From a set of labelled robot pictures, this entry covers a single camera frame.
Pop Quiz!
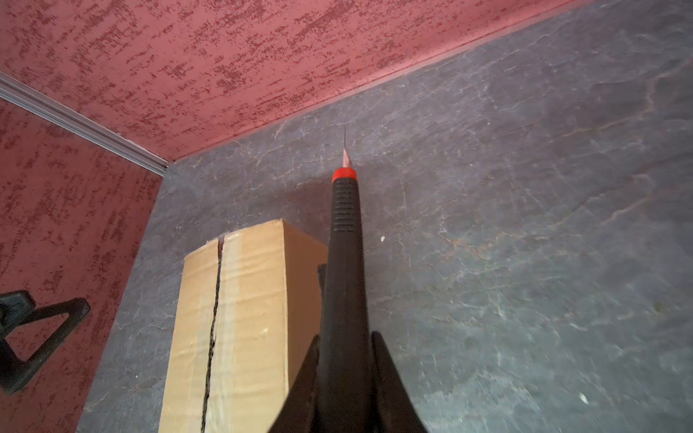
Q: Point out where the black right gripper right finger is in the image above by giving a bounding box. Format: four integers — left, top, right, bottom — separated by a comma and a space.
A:
371, 331, 427, 433

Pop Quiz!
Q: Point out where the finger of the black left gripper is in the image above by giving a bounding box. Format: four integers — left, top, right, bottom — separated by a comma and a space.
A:
1, 290, 91, 395

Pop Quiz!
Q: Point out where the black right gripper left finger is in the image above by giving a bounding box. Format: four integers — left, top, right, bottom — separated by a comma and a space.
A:
268, 336, 321, 433

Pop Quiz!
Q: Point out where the red black utility knife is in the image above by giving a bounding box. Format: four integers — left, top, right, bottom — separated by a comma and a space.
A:
317, 149, 373, 432

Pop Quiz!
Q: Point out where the brown cardboard express box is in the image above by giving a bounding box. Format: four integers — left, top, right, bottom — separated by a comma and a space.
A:
159, 219, 328, 432

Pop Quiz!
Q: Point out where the left aluminium corner post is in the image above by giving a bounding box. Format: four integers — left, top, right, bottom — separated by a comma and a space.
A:
1, 72, 169, 177

